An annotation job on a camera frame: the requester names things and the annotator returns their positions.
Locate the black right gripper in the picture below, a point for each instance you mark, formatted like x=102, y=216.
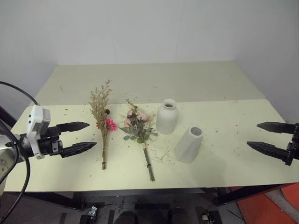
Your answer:
x=295, y=147

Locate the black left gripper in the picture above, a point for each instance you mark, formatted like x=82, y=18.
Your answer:
x=50, y=145

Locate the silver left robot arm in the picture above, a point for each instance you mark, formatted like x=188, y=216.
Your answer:
x=3, y=168

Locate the white tapered cylinder vase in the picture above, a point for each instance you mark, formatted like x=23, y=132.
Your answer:
x=188, y=147

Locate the white bottle-shaped ceramic vase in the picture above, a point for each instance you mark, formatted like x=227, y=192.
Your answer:
x=167, y=120

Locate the dried beige bouquet, magenta flower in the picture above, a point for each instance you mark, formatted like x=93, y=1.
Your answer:
x=101, y=112

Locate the pink rose eucalyptus bouquet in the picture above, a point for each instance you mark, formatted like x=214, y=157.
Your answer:
x=137, y=127

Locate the orange floor mat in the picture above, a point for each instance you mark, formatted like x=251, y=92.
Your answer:
x=268, y=210

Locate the dark furniture piece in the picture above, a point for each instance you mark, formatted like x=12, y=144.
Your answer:
x=4, y=116

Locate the small metal floor clamp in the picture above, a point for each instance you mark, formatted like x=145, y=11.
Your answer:
x=205, y=216
x=93, y=212

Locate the dark rounded shape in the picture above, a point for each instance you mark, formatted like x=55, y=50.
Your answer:
x=128, y=218

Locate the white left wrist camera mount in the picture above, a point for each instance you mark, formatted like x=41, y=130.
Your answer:
x=35, y=127

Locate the black metal table frame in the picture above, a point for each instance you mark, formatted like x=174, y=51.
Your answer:
x=140, y=193

